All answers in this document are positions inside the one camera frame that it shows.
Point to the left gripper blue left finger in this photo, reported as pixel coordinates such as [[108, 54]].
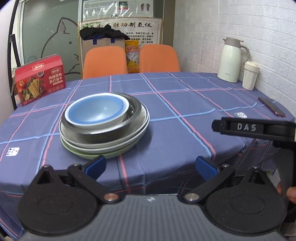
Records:
[[85, 177]]

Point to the cardboard box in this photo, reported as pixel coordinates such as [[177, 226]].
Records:
[[87, 45]]

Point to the orange chair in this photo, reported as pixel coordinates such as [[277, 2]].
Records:
[[158, 58], [104, 61]]

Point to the wall poster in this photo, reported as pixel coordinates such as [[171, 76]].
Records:
[[146, 30]]

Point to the red cracker box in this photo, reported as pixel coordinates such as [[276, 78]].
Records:
[[40, 78]]

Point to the black cloth on box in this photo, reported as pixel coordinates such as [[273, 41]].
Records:
[[105, 32]]

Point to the white cup with lid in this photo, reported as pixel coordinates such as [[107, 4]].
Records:
[[251, 71]]

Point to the right orange chair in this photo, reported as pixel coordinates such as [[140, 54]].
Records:
[[158, 58]]

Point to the white bowl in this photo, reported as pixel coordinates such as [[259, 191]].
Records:
[[124, 115]]

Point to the smartphone with red case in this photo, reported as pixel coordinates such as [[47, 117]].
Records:
[[272, 107]]

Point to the yellow snack bag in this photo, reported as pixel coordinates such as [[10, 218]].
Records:
[[132, 49]]

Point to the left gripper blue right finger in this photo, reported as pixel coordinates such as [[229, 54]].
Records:
[[207, 169]]

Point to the white thermos jug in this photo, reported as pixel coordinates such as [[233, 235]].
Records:
[[230, 60]]

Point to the green plate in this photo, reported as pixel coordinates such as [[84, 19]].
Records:
[[108, 155]]

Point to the blue plaid tablecloth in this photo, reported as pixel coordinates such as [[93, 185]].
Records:
[[182, 107]]

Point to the left orange chair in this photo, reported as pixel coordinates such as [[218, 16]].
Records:
[[104, 61]]

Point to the white gold-rimmed plate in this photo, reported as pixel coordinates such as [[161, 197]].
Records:
[[135, 130]]

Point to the large white floral plate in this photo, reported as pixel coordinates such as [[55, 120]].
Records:
[[109, 149]]

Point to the right hand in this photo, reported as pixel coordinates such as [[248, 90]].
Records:
[[291, 193]]

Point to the stainless steel bowl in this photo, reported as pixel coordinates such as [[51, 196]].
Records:
[[100, 118]]

